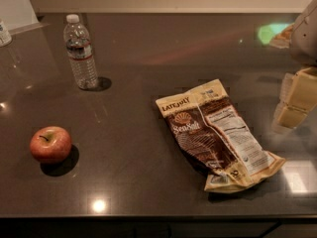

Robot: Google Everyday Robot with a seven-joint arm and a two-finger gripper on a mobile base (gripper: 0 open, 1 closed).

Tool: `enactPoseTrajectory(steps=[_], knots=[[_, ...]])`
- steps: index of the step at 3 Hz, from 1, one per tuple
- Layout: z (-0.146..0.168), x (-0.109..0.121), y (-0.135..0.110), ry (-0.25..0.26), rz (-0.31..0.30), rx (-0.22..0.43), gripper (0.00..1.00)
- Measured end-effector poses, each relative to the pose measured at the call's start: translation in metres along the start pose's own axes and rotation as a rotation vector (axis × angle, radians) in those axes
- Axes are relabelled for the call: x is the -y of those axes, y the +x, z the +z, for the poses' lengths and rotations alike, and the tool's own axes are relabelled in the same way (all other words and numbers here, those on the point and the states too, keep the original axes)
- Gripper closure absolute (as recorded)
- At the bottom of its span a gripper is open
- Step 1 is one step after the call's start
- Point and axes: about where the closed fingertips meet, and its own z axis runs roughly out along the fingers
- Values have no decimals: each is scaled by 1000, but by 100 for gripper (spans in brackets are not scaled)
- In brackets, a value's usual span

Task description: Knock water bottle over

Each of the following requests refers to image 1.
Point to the red apple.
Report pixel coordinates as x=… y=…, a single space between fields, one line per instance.
x=50 y=145

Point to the brown sea salt chip bag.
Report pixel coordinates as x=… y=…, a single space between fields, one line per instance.
x=216 y=139

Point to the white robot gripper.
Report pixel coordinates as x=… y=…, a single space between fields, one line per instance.
x=305 y=39

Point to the white panel in corner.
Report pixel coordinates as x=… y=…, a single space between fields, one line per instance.
x=19 y=16

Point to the white container at left edge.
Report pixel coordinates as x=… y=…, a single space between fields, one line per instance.
x=5 y=36

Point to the clear plastic water bottle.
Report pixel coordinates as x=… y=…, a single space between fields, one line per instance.
x=80 y=53

